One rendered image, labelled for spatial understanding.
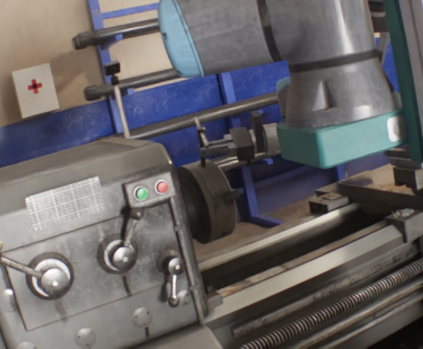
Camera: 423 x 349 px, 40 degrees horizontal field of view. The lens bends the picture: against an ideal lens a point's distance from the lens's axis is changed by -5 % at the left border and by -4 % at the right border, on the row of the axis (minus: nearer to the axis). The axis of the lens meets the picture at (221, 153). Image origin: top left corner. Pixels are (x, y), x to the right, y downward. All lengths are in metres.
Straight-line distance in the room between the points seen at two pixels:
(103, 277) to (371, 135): 0.82
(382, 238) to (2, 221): 1.20
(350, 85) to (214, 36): 0.22
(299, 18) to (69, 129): 3.97
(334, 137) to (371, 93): 0.09
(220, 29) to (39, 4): 3.94
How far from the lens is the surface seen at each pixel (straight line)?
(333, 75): 0.92
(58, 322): 1.53
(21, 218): 1.45
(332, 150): 0.90
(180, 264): 1.51
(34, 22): 4.79
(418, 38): 0.90
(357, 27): 0.93
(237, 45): 0.94
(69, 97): 4.79
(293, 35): 0.93
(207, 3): 0.95
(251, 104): 4.96
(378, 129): 0.94
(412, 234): 2.05
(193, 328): 1.64
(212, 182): 1.77
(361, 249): 1.95
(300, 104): 0.94
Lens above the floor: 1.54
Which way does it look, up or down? 10 degrees down
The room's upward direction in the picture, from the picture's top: 12 degrees counter-clockwise
